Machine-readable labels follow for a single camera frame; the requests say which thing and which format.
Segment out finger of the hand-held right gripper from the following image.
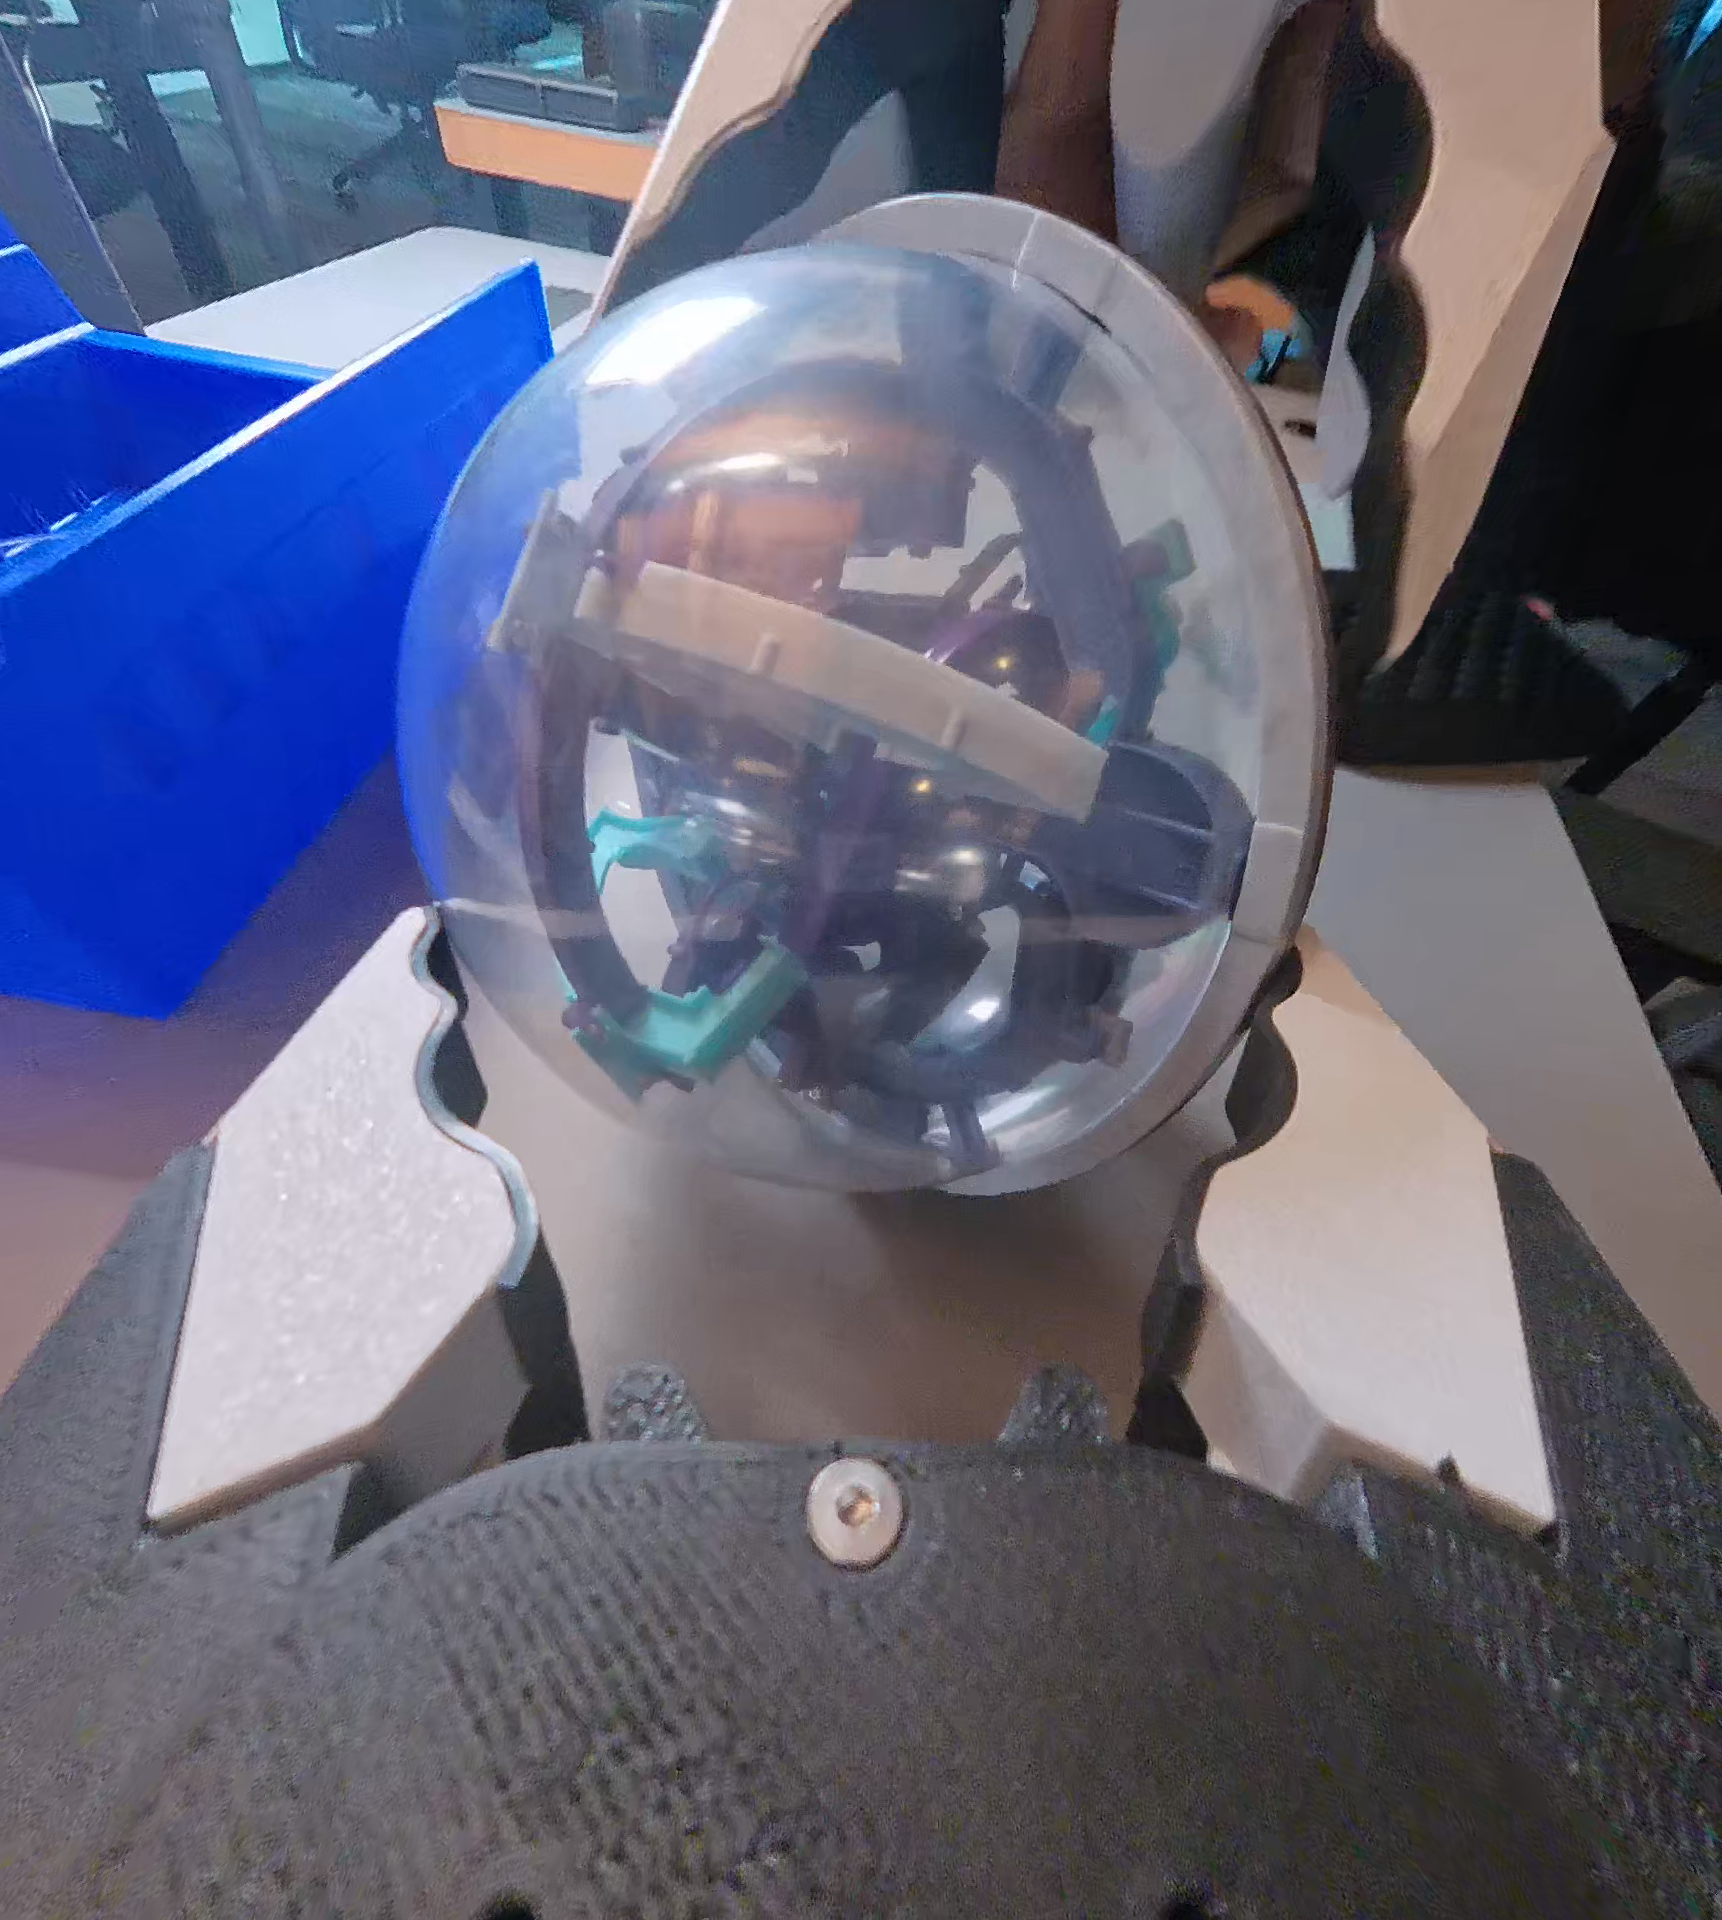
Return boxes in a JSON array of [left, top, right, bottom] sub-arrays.
[[598, 0, 953, 329], [1339, 0, 1623, 673]]

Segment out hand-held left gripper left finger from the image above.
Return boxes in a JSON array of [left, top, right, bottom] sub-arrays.
[[143, 904, 544, 1536]]

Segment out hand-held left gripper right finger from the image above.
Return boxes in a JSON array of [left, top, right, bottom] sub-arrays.
[[1130, 931, 1567, 1549]]

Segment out clear plastic maze ball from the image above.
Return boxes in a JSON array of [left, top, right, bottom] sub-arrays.
[[395, 192, 1335, 1200]]

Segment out person's right hand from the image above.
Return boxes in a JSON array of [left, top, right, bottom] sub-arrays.
[[992, 0, 1130, 259]]

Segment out orange edged table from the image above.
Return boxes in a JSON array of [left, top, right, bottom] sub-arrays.
[[432, 91, 667, 204]]

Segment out black office chair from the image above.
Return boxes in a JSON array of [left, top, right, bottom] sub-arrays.
[[282, 0, 419, 198]]

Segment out blue plastic bin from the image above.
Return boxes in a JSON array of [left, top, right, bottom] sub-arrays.
[[0, 156, 555, 1023]]

